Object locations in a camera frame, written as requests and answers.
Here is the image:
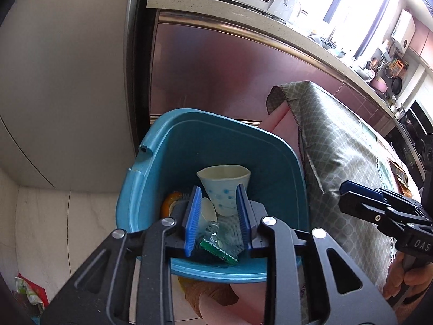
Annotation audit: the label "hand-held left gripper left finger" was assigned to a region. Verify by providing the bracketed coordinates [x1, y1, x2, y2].
[41, 186, 204, 325]

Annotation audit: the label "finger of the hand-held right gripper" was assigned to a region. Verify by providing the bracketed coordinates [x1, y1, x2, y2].
[339, 192, 433, 236]
[341, 180, 423, 211]

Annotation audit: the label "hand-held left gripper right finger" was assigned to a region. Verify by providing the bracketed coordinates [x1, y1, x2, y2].
[236, 183, 398, 325]

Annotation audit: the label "white foam fruit net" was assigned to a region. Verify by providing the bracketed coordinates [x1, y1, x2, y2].
[216, 213, 244, 248]

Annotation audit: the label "white peel piece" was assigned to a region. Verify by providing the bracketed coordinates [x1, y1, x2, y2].
[199, 197, 218, 226]

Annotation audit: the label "orange peel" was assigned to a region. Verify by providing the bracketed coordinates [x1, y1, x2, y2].
[160, 191, 190, 219]

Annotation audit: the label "green snack wrapper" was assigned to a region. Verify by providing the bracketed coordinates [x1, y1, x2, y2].
[198, 223, 246, 265]

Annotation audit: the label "dotted white paper cup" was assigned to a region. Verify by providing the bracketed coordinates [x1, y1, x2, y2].
[197, 165, 251, 217]

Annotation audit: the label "brown snack wrapper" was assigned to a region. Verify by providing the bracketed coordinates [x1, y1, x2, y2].
[389, 161, 411, 197]

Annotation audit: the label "blue plastic bin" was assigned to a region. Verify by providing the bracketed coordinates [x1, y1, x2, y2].
[116, 108, 309, 284]

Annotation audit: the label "person's right hand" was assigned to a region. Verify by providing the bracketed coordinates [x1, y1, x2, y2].
[382, 249, 433, 307]

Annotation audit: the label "patterned green tablecloth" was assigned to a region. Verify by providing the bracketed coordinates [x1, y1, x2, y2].
[265, 80, 425, 325]

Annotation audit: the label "black built-in oven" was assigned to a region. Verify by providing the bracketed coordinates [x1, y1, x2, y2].
[386, 102, 433, 190]

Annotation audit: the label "person's leg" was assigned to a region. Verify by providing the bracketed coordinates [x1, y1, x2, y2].
[184, 279, 271, 325]

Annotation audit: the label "pink pot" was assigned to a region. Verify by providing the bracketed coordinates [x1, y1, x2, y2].
[370, 76, 389, 92]

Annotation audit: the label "pink base cabinets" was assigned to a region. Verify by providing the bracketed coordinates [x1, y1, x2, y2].
[149, 10, 396, 136]

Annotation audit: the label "white water heater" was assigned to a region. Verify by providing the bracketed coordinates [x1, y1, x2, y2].
[392, 9, 416, 53]

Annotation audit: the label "green white plastic bag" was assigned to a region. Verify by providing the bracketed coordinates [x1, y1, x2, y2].
[14, 272, 46, 312]

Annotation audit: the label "dark framed window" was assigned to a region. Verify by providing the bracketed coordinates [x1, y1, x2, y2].
[321, 0, 403, 58]

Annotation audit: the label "grey refrigerator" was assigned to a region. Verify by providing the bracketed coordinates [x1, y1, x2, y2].
[0, 0, 153, 190]

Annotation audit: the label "white kitchen countertop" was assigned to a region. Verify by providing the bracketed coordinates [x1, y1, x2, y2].
[146, 0, 406, 119]

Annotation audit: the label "pink wall cabinet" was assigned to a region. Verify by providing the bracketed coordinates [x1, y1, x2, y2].
[411, 24, 433, 56]

